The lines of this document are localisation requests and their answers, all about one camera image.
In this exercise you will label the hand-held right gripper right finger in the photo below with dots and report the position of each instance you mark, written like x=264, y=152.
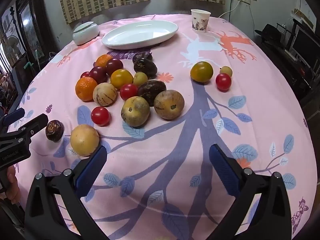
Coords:
x=225, y=170

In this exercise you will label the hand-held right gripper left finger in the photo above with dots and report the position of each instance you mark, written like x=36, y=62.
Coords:
x=93, y=168

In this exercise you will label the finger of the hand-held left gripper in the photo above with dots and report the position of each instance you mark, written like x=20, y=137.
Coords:
x=15, y=115
x=35, y=126

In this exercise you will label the small dark water chestnut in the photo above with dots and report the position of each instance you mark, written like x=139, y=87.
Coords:
x=142, y=55
x=54, y=130

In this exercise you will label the pale yellow pepino melon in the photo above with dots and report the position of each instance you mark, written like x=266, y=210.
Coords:
x=84, y=140

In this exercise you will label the red cherry tomato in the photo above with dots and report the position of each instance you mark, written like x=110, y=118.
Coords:
x=100, y=116
x=84, y=75
x=128, y=92
x=223, y=82

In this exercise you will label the large mandarin orange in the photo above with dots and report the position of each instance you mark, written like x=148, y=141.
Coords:
x=86, y=89

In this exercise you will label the dark red tomato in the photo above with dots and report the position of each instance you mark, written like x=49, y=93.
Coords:
x=115, y=66
x=98, y=75

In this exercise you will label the large dark water chestnut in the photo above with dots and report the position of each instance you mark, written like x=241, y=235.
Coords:
x=145, y=68
x=151, y=92

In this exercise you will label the white oval plate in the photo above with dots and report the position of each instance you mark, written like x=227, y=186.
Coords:
x=140, y=35

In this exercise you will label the person's left hand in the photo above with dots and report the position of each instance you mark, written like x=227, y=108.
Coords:
x=13, y=185

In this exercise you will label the pink printed tablecloth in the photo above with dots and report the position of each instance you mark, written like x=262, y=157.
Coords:
x=175, y=140

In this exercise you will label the electric fan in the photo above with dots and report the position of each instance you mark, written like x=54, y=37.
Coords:
x=10, y=46

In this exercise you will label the brownish pepino melon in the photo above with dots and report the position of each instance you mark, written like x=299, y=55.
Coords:
x=135, y=111
x=169, y=104

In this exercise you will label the striped pepino melon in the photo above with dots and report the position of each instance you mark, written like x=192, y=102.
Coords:
x=104, y=95

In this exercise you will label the dark wooden cabinet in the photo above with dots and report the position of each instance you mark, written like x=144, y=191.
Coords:
x=32, y=22

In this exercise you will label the small mandarin orange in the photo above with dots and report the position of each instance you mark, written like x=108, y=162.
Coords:
x=102, y=59

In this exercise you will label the yellow-orange tomato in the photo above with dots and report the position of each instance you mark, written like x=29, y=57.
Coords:
x=121, y=78

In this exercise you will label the small yellowish plum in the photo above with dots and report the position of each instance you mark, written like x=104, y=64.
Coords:
x=226, y=70
x=140, y=78

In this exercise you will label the green-orange tomato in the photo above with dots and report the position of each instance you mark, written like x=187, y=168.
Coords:
x=201, y=71

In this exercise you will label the white lidded ceramic jar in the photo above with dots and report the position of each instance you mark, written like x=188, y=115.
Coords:
x=85, y=33

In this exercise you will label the black hat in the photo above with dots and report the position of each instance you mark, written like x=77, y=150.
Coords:
x=270, y=31

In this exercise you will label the computer monitor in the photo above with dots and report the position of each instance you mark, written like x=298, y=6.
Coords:
x=303, y=46

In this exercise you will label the printed paper cup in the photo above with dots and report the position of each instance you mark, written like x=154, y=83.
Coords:
x=199, y=21

